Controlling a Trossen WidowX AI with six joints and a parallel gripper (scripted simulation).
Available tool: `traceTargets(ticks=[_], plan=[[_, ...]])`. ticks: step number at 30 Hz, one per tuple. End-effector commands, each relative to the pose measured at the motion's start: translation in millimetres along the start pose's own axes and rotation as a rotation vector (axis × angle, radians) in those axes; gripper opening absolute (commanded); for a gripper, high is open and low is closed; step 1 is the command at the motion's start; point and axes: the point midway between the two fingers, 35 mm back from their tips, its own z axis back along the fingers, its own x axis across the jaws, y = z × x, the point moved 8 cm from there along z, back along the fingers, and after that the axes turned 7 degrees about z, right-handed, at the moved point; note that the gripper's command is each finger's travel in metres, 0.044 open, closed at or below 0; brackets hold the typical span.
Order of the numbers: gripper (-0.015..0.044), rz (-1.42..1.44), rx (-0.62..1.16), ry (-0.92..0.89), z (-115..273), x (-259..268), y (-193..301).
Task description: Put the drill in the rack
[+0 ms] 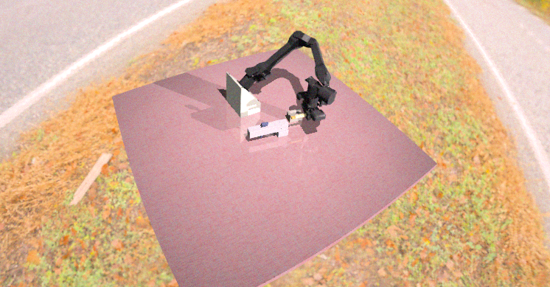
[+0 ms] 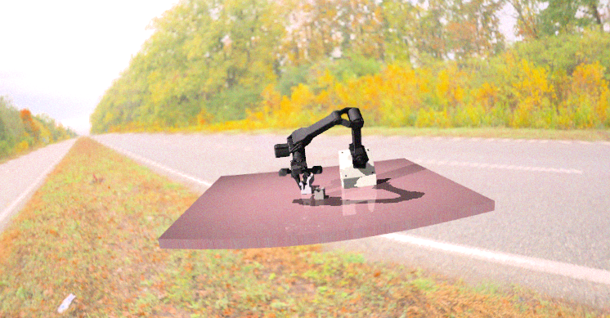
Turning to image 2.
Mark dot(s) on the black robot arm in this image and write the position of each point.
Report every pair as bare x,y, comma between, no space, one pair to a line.
301,137

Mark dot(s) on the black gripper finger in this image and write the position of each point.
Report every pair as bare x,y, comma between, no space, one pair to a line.
305,180
297,179

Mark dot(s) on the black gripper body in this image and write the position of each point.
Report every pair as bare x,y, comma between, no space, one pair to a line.
315,169

